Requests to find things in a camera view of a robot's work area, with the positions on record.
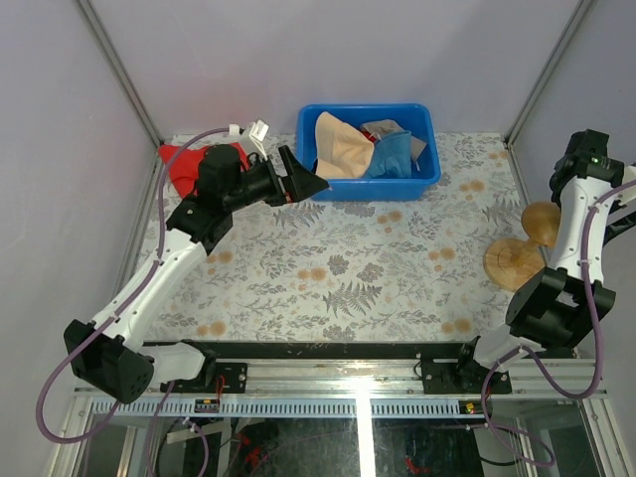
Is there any red hat in bin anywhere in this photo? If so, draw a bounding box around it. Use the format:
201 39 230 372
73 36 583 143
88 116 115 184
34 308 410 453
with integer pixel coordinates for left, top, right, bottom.
361 130 376 143

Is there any purple cable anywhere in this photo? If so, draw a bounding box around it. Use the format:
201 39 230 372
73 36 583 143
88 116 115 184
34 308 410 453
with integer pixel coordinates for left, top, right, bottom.
481 178 636 468
38 126 239 477

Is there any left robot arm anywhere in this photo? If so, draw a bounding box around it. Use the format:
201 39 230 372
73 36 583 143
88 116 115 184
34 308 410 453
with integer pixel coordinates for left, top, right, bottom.
64 144 329 404

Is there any blue bucket hat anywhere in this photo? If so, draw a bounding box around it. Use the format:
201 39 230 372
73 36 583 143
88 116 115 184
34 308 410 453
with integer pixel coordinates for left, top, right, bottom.
365 131 412 179

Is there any left aluminium frame post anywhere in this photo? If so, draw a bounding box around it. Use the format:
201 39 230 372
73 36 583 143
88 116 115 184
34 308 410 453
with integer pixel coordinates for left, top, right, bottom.
74 0 163 147

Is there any grey hat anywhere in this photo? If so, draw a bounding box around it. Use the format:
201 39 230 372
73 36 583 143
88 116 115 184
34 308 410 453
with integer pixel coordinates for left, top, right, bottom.
360 119 427 161

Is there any red cloth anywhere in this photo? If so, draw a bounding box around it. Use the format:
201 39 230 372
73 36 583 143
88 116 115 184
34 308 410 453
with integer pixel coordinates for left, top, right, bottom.
158 142 250 199

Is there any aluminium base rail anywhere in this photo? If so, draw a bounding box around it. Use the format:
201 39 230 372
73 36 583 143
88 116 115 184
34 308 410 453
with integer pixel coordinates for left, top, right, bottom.
174 358 594 401

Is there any floral table mat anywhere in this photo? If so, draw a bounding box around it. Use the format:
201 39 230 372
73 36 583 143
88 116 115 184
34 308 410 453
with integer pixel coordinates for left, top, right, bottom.
146 133 524 342

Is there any aluminium frame post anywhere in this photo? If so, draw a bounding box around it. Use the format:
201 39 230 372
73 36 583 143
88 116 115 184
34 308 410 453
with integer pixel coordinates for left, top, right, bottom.
503 0 596 147
74 0 163 147

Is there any right aluminium frame post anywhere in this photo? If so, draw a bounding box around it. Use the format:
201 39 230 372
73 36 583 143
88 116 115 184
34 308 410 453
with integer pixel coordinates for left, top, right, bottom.
503 0 596 147

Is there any blue plastic bin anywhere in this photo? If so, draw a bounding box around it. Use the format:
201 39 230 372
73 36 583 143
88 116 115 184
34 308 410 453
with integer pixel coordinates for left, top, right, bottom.
296 103 441 202

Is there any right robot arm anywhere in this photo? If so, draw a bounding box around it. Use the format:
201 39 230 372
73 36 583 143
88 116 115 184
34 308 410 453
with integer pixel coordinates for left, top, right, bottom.
452 129 635 393

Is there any wooden hat stand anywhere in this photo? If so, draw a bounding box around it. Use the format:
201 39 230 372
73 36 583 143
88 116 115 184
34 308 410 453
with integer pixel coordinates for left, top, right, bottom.
484 202 560 291

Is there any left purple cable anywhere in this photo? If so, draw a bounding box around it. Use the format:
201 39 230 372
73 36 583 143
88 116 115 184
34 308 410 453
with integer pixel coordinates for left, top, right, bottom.
38 126 239 477

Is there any beige bucket hat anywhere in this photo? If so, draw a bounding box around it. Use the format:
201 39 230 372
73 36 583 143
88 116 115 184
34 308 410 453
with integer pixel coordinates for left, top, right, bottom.
315 111 374 180

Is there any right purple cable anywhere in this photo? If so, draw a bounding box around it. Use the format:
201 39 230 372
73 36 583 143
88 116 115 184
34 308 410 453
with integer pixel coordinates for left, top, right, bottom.
481 178 636 468

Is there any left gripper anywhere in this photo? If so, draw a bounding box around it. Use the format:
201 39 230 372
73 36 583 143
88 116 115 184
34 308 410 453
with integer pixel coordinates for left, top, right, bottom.
225 145 329 213

